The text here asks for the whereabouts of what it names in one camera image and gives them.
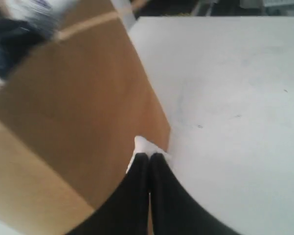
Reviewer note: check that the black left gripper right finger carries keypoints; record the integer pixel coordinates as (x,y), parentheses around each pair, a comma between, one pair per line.
(174,211)

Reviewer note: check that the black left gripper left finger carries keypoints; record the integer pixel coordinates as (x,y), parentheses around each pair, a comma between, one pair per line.
(126,211)

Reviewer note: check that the small white figurine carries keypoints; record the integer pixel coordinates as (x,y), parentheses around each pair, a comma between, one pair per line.
(142,145)

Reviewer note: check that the spaghetti packet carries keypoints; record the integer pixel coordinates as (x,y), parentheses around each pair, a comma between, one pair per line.
(17,38)

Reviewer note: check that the brown paper bag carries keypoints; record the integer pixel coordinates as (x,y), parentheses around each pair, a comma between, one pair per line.
(69,114)

